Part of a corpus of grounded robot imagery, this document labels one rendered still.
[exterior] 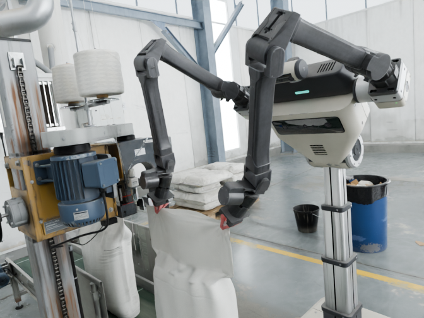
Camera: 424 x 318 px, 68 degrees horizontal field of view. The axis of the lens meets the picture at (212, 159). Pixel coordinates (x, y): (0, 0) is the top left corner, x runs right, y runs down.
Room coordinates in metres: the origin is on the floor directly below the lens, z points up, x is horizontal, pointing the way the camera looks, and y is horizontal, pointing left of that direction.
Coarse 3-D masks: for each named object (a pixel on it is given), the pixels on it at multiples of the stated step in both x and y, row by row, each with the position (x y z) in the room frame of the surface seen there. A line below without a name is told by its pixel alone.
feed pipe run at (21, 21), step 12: (0, 0) 4.41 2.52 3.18; (36, 0) 3.34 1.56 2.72; (48, 0) 3.40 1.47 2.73; (0, 12) 3.28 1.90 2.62; (12, 12) 3.29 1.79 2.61; (24, 12) 3.31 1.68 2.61; (36, 12) 3.34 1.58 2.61; (48, 12) 3.42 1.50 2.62; (12, 24) 3.28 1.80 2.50; (24, 24) 3.32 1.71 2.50; (36, 24) 3.37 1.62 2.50; (12, 36) 3.39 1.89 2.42
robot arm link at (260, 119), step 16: (272, 48) 0.74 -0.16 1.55; (256, 64) 0.81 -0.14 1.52; (272, 64) 0.74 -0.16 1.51; (256, 80) 0.79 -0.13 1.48; (272, 80) 0.79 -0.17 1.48; (256, 96) 0.81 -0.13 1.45; (272, 96) 0.82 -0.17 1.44; (256, 112) 0.83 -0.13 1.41; (272, 112) 0.84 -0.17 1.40; (256, 128) 0.85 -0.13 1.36; (256, 144) 0.87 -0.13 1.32; (256, 160) 0.89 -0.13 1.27; (256, 176) 0.90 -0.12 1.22
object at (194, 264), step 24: (168, 216) 1.24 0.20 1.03; (192, 216) 1.22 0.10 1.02; (168, 240) 1.27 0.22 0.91; (192, 240) 1.13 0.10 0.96; (216, 240) 1.08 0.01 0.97; (168, 264) 1.23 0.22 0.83; (192, 264) 1.14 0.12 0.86; (216, 264) 1.09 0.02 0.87; (168, 288) 1.19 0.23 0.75; (192, 288) 1.08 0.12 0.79; (216, 288) 1.07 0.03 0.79; (168, 312) 1.20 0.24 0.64; (192, 312) 1.08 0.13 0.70; (216, 312) 1.04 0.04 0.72
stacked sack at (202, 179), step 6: (198, 174) 4.29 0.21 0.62; (204, 174) 4.24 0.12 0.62; (210, 174) 4.24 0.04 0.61; (216, 174) 4.24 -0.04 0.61; (222, 174) 4.26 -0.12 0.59; (228, 174) 4.34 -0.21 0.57; (186, 180) 4.22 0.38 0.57; (192, 180) 4.13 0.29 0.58; (198, 180) 4.06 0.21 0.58; (204, 180) 4.01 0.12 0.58; (210, 180) 4.07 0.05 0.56; (216, 180) 4.16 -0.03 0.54; (192, 186) 4.15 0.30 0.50; (198, 186) 4.05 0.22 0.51
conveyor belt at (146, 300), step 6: (24, 258) 2.57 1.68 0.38; (78, 258) 2.45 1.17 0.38; (18, 264) 2.45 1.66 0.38; (24, 264) 2.44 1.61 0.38; (78, 264) 2.33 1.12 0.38; (24, 270) 2.33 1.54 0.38; (30, 270) 2.32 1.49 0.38; (84, 270) 2.22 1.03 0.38; (30, 276) 2.22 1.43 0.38; (138, 288) 1.88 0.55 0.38; (144, 294) 1.80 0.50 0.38; (150, 294) 1.79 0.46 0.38; (144, 300) 1.73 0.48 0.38; (150, 300) 1.73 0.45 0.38; (144, 306) 1.67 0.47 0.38; (150, 306) 1.67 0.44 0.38; (108, 312) 1.65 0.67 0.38; (144, 312) 1.61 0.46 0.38; (150, 312) 1.61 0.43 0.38
